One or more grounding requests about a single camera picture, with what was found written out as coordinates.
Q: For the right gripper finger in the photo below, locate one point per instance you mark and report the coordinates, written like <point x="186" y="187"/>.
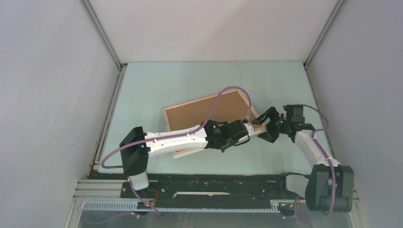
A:
<point x="269" y="136"/>
<point x="271" y="114"/>

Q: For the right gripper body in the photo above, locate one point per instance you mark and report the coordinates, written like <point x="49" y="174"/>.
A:
<point x="277" y="125"/>

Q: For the wooden picture frame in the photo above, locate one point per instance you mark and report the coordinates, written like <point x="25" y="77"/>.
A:
<point x="165" y="113"/>

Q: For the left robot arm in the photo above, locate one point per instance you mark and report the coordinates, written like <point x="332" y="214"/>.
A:
<point x="138" y="146"/>

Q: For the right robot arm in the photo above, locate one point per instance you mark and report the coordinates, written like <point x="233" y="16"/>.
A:
<point x="330" y="185"/>

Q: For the right corner metal profile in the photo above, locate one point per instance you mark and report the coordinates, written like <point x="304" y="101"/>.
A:
<point x="324" y="32"/>

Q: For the corner metal profile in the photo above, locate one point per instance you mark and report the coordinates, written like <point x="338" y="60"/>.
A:
<point x="324" y="32"/>
<point x="90" y="11"/>

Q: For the left corner metal profile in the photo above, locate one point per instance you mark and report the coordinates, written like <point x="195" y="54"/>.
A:
<point x="90" y="11"/>

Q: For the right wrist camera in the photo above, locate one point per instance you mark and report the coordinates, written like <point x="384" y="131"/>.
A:
<point x="294" y="113"/>

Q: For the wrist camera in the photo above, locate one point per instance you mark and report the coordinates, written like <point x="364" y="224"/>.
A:
<point x="254" y="129"/>
<point x="294" y="113"/>

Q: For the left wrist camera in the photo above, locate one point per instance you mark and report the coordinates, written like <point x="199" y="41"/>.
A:
<point x="254" y="129"/>

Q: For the white cable duct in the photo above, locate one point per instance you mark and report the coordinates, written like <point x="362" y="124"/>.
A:
<point x="136" y="206"/>

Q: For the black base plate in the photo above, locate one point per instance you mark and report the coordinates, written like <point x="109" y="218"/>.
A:
<point x="217" y="181"/>

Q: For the aluminium rail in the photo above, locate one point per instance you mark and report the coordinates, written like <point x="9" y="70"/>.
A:
<point x="117" y="189"/>

